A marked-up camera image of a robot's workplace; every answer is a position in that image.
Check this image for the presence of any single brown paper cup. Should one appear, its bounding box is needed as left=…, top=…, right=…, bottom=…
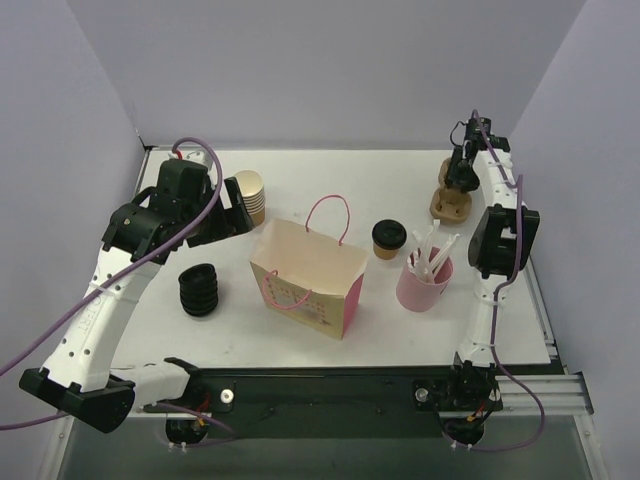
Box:
left=373, top=243, right=400, bottom=261

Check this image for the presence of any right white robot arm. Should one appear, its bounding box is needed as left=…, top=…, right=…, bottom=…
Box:
left=443, top=110, right=540, bottom=368

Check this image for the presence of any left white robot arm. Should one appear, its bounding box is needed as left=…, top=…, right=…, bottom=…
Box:
left=19, top=159, right=253, bottom=433

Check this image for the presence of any brown pulp cup carrier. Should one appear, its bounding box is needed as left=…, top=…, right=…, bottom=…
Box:
left=429, top=187, right=472, bottom=224

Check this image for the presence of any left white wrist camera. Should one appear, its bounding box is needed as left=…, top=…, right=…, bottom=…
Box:
left=169, top=149, right=213, bottom=169

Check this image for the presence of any stack of black lids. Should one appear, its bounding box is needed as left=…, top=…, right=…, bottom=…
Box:
left=178, top=263, right=219, bottom=317

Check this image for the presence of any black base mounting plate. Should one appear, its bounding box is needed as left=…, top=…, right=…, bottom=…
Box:
left=151, top=365, right=503, bottom=446

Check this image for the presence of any cakes paper gift bag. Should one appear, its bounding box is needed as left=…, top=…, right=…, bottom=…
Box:
left=249, top=204, right=369, bottom=340

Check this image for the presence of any stack of brown paper cups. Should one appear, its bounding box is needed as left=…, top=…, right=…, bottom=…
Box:
left=234, top=170, right=266, bottom=226

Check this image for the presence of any single pulp cup carrier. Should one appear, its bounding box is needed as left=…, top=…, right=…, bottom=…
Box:
left=438, top=158, right=451, bottom=189

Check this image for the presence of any black coffee cup lid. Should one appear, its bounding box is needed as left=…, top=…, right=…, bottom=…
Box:
left=372, top=219, right=407, bottom=250

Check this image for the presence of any pink cup holding straws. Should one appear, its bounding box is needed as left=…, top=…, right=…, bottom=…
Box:
left=395, top=256, right=453, bottom=313

